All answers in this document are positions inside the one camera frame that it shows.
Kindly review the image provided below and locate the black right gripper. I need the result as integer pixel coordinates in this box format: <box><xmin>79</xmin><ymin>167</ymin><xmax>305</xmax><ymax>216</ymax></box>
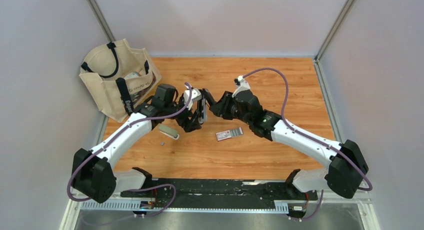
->
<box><xmin>209</xmin><ymin>91</ymin><xmax>252</xmax><ymax>126</ymax></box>

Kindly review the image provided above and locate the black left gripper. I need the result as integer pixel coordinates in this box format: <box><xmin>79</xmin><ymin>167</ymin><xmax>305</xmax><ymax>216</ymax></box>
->
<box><xmin>164</xmin><ymin>95</ymin><xmax>202</xmax><ymax>133</ymax></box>

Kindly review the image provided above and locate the black large stapler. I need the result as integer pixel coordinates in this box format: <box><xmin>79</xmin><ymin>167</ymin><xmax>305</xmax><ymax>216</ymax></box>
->
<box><xmin>197</xmin><ymin>88</ymin><xmax>217</xmax><ymax>125</ymax></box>

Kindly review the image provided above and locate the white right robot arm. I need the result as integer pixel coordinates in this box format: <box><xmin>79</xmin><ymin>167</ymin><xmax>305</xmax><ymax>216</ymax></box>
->
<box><xmin>208</xmin><ymin>90</ymin><xmax>369</xmax><ymax>200</ymax></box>

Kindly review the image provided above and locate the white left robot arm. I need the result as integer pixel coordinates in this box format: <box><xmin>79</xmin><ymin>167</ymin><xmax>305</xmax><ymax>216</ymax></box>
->
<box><xmin>66</xmin><ymin>83</ymin><xmax>202</xmax><ymax>203</ymax></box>

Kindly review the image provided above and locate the beige canvas tote bag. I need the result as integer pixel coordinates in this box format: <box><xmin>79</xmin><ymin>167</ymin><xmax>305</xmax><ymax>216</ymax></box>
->
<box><xmin>79</xmin><ymin>38</ymin><xmax>162</xmax><ymax>123</ymax></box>

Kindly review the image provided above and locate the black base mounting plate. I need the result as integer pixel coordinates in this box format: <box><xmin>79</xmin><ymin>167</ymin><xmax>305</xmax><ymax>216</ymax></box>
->
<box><xmin>120</xmin><ymin>178</ymin><xmax>319</xmax><ymax>218</ymax></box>

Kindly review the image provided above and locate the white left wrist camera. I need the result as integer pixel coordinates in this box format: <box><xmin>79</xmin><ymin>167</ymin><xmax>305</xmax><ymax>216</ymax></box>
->
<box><xmin>183</xmin><ymin>88</ymin><xmax>202</xmax><ymax>110</ymax></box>

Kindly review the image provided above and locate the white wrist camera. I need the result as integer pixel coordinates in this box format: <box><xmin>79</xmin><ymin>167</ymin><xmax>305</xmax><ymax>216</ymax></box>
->
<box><xmin>183</xmin><ymin>88</ymin><xmax>202</xmax><ymax>110</ymax></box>
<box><xmin>232</xmin><ymin>75</ymin><xmax>251</xmax><ymax>98</ymax></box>

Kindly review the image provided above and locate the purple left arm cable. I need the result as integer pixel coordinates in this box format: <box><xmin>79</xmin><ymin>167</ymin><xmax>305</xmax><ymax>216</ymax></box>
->
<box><xmin>66</xmin><ymin>82</ymin><xmax>194</xmax><ymax>219</ymax></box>

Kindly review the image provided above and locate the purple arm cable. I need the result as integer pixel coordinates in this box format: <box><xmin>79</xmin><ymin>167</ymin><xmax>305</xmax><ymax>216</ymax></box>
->
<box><xmin>242</xmin><ymin>67</ymin><xmax>374</xmax><ymax>222</ymax></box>
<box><xmin>66</xmin><ymin>82</ymin><xmax>194</xmax><ymax>219</ymax></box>

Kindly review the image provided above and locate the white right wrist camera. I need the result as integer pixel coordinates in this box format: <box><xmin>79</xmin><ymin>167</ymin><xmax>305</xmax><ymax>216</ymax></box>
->
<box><xmin>232</xmin><ymin>75</ymin><xmax>251</xmax><ymax>98</ymax></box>

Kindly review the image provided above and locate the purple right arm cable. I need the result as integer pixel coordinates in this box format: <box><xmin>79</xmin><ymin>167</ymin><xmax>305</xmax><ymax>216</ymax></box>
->
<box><xmin>242</xmin><ymin>67</ymin><xmax>374</xmax><ymax>222</ymax></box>

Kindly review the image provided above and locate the aluminium frame rail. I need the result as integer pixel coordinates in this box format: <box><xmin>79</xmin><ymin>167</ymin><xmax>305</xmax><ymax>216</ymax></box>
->
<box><xmin>71</xmin><ymin>176</ymin><xmax>372</xmax><ymax>214</ymax></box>

